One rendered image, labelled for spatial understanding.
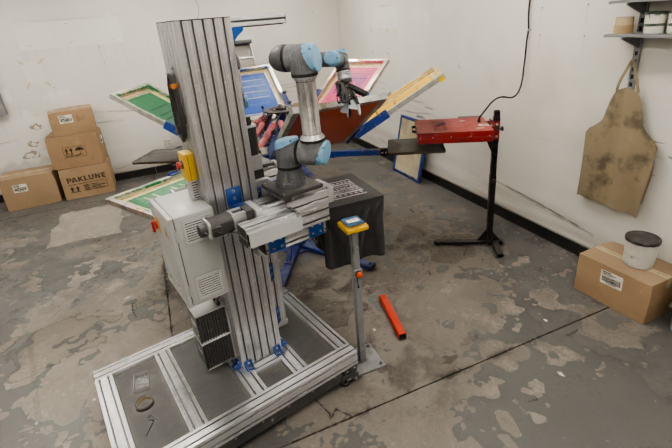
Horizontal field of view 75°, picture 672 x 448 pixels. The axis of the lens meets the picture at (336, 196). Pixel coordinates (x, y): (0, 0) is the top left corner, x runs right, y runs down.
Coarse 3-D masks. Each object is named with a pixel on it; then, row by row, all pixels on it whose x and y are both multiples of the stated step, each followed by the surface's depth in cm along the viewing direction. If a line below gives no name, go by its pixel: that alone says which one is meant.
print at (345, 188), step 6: (342, 180) 300; (348, 180) 299; (336, 186) 290; (342, 186) 289; (348, 186) 288; (354, 186) 288; (336, 192) 280; (342, 192) 279; (348, 192) 279; (354, 192) 278; (360, 192) 277; (366, 192) 276; (336, 198) 271; (342, 198) 270
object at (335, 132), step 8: (368, 104) 255; (376, 104) 259; (352, 112) 261; (368, 112) 270; (336, 120) 268; (344, 120) 273; (352, 120) 277; (360, 120) 282; (328, 128) 280; (336, 128) 285; (344, 128) 290; (352, 128) 295; (328, 136) 298; (336, 136) 304; (344, 136) 310
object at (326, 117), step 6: (324, 114) 251; (330, 114) 254; (300, 120) 249; (324, 120) 261; (330, 120) 265; (294, 126) 257; (300, 126) 260; (324, 126) 273; (294, 132) 268; (300, 132) 271
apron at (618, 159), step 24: (624, 72) 292; (624, 96) 296; (624, 120) 297; (600, 144) 317; (624, 144) 300; (648, 144) 287; (600, 168) 321; (624, 168) 303; (648, 168) 289; (600, 192) 326; (624, 192) 308
